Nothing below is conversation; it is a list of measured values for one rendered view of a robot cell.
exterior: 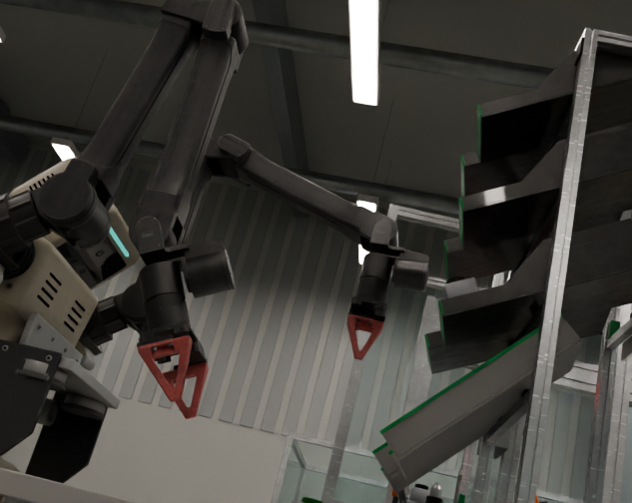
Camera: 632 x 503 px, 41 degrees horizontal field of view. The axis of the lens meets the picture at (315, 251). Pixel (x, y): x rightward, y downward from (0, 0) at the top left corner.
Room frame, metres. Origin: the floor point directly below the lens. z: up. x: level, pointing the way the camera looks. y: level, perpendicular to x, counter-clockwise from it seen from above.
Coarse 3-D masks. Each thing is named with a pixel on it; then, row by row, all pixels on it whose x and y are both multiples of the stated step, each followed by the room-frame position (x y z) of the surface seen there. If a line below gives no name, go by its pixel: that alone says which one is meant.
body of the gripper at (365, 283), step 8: (360, 280) 1.47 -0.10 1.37; (368, 280) 1.46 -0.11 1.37; (376, 280) 1.46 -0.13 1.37; (384, 280) 1.46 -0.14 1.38; (360, 288) 1.47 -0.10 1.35; (368, 288) 1.46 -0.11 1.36; (376, 288) 1.46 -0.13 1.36; (384, 288) 1.46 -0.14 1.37; (352, 296) 1.44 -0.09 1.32; (360, 296) 1.46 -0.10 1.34; (368, 296) 1.46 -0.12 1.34; (376, 296) 1.46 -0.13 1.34; (384, 296) 1.47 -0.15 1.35; (352, 304) 1.47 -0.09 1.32; (360, 304) 1.44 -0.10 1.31; (368, 304) 1.45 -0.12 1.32; (376, 304) 1.43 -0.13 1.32; (384, 304) 1.43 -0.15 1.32; (368, 312) 1.47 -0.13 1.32
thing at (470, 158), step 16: (464, 160) 1.20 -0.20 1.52; (496, 160) 1.19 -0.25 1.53; (512, 160) 1.19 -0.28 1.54; (528, 160) 1.20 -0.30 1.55; (464, 176) 1.23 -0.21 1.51; (480, 176) 1.23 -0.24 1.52; (496, 176) 1.24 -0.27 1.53; (512, 176) 1.24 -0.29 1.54; (464, 192) 1.28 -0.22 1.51; (480, 192) 1.28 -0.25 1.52
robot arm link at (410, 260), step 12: (384, 228) 1.45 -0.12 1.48; (372, 240) 1.45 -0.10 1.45; (384, 240) 1.45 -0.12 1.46; (384, 252) 1.48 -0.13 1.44; (396, 252) 1.47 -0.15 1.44; (408, 252) 1.46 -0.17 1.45; (408, 264) 1.44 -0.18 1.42; (420, 264) 1.44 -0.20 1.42; (396, 276) 1.45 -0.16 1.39; (408, 276) 1.44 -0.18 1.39; (420, 276) 1.44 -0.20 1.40; (408, 288) 1.47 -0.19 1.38; (420, 288) 1.46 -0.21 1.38
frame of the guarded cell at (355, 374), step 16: (400, 208) 2.34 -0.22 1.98; (432, 224) 2.34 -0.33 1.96; (448, 224) 2.33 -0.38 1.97; (480, 288) 2.81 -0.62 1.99; (368, 336) 2.34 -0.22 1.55; (352, 368) 2.35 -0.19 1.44; (352, 384) 2.35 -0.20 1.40; (352, 400) 2.34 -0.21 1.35; (336, 432) 2.35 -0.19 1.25; (336, 448) 2.35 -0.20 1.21; (336, 464) 2.34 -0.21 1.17; (336, 480) 2.84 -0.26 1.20
